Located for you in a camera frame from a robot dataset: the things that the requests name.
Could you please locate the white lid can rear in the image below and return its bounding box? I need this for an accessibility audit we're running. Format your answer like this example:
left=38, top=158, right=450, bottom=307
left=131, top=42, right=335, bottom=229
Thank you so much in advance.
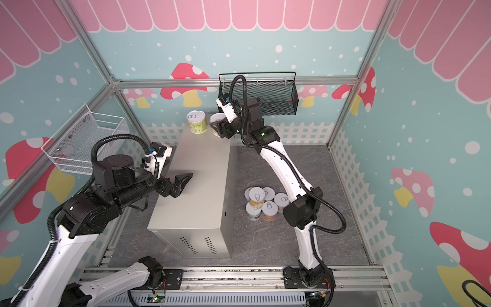
left=263, top=187, right=276, bottom=202

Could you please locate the black mesh wall basket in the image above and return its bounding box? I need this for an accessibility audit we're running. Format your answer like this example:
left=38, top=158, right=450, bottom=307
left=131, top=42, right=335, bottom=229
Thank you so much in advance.
left=218, top=72, right=299, bottom=116

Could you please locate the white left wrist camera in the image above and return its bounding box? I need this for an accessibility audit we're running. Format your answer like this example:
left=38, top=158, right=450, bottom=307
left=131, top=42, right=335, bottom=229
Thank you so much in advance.
left=145, top=142, right=173, bottom=179

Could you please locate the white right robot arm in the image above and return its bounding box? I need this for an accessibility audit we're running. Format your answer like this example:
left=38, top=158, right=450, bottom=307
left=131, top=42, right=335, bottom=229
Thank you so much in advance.
left=211, top=74, right=347, bottom=301

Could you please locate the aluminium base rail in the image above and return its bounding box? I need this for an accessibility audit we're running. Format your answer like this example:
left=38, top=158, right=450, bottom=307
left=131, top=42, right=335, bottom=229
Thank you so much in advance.
left=102, top=266, right=398, bottom=306

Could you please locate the grey label can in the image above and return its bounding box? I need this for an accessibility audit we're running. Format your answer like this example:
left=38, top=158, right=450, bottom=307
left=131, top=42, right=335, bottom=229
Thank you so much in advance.
left=245, top=203, right=262, bottom=221

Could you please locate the white lid can left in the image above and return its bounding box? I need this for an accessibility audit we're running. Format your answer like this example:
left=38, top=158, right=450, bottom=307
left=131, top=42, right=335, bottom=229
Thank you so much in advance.
left=244, top=187, right=251, bottom=200

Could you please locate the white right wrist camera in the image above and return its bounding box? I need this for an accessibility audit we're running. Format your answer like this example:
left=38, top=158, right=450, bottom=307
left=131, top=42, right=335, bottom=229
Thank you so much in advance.
left=216, top=93, right=238, bottom=124

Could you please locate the brown label can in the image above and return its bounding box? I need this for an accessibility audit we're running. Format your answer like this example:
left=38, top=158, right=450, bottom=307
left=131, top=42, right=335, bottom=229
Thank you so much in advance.
left=262, top=202, right=279, bottom=221

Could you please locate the yellow label can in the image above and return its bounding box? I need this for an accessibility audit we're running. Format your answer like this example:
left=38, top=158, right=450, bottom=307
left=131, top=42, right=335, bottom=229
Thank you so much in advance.
left=248, top=187, right=265, bottom=210

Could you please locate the green label can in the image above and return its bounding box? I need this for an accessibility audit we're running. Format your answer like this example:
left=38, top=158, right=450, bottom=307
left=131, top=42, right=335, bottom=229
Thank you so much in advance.
left=187, top=110, right=207, bottom=134

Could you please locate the pink white label can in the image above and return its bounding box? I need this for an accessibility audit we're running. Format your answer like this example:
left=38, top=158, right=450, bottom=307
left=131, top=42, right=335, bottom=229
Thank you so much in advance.
left=274, top=193, right=290, bottom=212

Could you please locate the grey metal cabinet counter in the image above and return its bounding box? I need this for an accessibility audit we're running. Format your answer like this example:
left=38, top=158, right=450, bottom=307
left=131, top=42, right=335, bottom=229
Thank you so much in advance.
left=147, top=128, right=238, bottom=258

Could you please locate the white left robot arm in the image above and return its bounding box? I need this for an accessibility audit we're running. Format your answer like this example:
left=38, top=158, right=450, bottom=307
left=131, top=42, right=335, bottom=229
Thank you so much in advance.
left=1, top=134, right=192, bottom=306

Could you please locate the white wire wall basket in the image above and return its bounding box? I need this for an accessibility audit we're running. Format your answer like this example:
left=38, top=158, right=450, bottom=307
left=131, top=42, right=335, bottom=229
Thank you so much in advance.
left=41, top=105, right=129, bottom=175

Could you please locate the white lid can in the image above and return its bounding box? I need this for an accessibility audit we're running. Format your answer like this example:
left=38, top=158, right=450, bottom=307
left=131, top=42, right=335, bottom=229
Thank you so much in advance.
left=244, top=187, right=251, bottom=200
left=263, top=187, right=276, bottom=202

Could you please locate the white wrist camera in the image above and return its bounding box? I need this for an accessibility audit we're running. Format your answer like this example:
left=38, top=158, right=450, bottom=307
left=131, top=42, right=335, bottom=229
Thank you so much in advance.
left=145, top=142, right=173, bottom=179
left=216, top=93, right=238, bottom=124

